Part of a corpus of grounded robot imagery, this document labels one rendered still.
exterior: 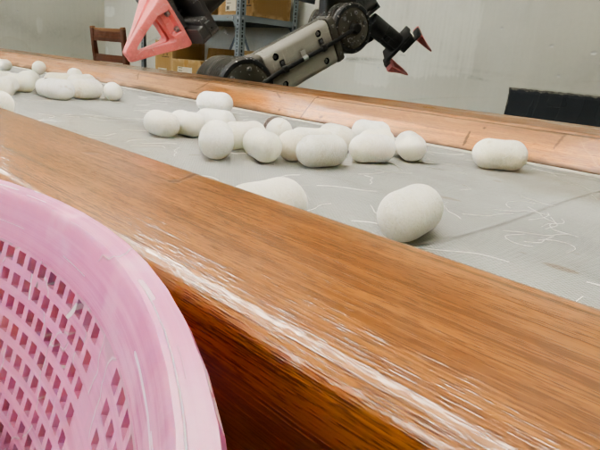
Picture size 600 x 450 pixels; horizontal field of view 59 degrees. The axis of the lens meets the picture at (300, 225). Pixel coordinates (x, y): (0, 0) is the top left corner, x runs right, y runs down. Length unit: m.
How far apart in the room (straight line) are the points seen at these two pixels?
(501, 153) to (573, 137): 0.08
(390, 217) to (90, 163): 0.10
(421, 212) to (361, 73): 2.85
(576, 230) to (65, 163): 0.20
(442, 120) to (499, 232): 0.26
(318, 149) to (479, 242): 0.13
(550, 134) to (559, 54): 2.05
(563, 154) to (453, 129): 0.09
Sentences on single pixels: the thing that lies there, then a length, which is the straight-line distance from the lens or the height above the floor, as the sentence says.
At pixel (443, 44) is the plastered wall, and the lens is 2.75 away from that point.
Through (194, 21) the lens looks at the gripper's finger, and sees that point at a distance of 0.70.
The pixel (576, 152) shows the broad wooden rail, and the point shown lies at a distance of 0.43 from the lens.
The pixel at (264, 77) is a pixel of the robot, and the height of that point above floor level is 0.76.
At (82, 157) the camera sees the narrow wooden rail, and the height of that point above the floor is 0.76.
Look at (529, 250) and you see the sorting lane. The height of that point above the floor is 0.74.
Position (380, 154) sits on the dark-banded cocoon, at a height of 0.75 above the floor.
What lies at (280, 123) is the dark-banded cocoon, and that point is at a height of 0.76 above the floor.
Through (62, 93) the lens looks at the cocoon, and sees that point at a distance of 0.61.
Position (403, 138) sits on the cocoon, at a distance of 0.37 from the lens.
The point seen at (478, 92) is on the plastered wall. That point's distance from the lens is 2.64.
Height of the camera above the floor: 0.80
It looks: 17 degrees down
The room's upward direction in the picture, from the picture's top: 5 degrees clockwise
